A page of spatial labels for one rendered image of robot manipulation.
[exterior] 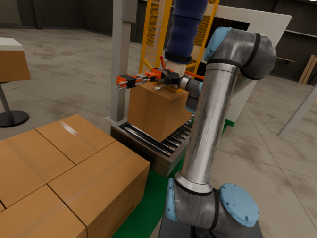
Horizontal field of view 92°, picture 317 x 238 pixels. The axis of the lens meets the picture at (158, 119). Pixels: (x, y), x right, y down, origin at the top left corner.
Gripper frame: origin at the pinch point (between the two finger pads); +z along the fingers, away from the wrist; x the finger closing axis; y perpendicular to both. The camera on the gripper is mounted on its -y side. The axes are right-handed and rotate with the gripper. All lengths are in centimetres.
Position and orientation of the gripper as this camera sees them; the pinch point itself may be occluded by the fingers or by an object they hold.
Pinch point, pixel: (157, 73)
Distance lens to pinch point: 118.4
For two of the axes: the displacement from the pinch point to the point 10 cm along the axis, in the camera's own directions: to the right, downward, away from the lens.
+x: 1.9, -8.3, -5.2
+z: -8.2, -4.2, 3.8
